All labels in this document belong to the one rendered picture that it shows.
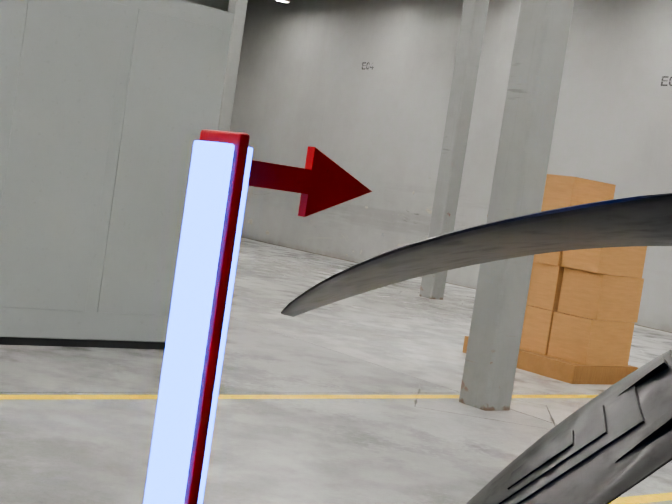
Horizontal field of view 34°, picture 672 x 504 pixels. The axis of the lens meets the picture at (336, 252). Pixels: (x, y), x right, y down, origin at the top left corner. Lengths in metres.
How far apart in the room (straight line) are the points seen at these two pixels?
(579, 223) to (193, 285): 0.13
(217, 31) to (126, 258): 1.58
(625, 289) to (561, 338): 0.64
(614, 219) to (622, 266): 8.52
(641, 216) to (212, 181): 0.14
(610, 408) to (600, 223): 0.36
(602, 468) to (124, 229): 6.40
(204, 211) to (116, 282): 6.68
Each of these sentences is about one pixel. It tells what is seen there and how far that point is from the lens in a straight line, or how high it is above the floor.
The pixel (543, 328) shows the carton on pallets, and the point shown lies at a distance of 8.99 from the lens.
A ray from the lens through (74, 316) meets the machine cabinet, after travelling 6.96.
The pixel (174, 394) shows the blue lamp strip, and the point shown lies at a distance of 0.36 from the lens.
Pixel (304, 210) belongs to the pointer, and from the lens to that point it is 0.37.
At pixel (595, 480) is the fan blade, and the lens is 0.68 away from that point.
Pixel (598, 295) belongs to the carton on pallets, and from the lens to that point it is 8.72.
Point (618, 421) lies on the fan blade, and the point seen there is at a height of 1.06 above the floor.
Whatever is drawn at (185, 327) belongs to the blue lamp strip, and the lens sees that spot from 0.35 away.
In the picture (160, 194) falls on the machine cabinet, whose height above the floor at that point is 1.01.
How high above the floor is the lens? 1.18
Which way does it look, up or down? 3 degrees down
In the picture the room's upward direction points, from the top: 8 degrees clockwise
